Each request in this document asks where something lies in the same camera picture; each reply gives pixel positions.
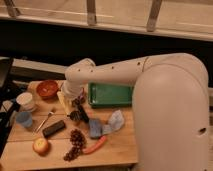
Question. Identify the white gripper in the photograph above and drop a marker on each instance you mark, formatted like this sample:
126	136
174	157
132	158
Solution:
72	91

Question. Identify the yellow banana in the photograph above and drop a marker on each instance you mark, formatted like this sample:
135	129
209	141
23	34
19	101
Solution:
63	101

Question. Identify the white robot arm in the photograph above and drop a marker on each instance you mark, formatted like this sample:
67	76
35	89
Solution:
170	107

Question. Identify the white paper cup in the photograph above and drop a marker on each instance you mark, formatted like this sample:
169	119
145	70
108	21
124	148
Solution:
26	101

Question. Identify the blue plastic cup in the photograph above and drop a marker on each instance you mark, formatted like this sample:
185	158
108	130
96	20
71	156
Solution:
24	118

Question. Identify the green plastic tray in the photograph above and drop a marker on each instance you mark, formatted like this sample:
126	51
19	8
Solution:
106	95

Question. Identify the blue sponge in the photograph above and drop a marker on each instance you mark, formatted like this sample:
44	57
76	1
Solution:
95	128

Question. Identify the metal spoon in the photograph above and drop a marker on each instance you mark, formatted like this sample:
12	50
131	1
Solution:
50	113

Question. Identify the black rectangular block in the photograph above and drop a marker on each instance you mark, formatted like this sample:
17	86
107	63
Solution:
54	128

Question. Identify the red bowl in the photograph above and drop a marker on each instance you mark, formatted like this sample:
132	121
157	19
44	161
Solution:
47	89

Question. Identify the wooden board table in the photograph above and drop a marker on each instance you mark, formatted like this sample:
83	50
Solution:
18	155

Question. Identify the dark grape bunch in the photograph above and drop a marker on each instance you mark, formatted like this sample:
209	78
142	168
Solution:
78	142

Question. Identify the light blue cloth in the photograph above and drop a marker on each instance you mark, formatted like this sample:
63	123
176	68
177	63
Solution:
115	123

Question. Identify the orange carrot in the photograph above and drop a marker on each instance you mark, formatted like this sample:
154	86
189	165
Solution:
96	146

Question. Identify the red yellow apple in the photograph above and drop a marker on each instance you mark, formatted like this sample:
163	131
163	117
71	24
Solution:
41	146

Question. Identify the black handled utensil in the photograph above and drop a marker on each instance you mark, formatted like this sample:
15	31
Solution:
83	114

